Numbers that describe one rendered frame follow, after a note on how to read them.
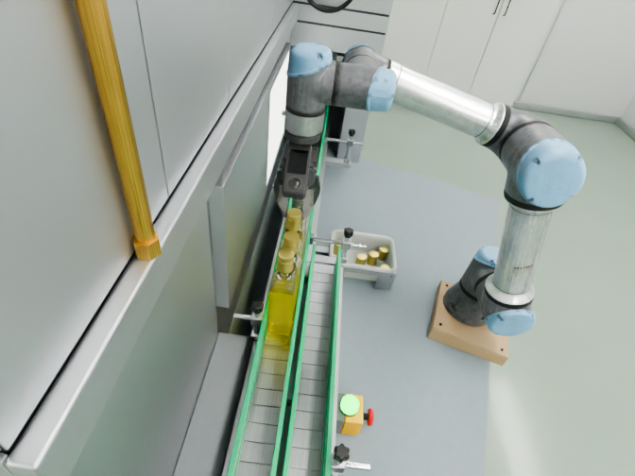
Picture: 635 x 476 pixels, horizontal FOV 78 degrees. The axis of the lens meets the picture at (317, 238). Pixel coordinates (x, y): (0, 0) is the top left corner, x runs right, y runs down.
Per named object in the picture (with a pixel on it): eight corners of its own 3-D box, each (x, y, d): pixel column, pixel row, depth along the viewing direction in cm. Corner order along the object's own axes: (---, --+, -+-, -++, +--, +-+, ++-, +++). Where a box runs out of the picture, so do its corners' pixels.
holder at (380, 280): (314, 245, 145) (317, 229, 140) (387, 255, 146) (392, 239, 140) (309, 279, 132) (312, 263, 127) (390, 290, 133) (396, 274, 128)
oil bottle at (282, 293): (269, 322, 102) (273, 264, 88) (291, 325, 102) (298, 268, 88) (266, 340, 98) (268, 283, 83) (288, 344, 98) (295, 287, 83)
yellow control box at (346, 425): (331, 405, 101) (334, 391, 96) (359, 409, 101) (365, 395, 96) (329, 433, 95) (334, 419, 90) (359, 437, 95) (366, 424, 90)
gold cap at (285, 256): (280, 276, 82) (281, 261, 79) (274, 263, 84) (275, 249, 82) (296, 271, 84) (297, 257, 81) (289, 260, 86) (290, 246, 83)
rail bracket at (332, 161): (319, 170, 178) (326, 123, 163) (356, 175, 178) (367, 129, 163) (318, 176, 174) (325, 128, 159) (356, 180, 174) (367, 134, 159)
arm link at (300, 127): (323, 120, 72) (279, 114, 72) (320, 143, 75) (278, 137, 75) (325, 103, 77) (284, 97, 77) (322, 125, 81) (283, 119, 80)
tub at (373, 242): (328, 246, 145) (332, 228, 139) (388, 254, 145) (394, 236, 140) (325, 280, 132) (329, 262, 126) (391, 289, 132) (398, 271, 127)
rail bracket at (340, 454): (325, 466, 78) (334, 438, 69) (361, 470, 78) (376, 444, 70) (323, 488, 75) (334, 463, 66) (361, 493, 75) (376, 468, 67)
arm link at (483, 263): (492, 276, 124) (514, 244, 116) (506, 308, 114) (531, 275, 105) (456, 269, 123) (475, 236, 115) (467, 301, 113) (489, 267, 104)
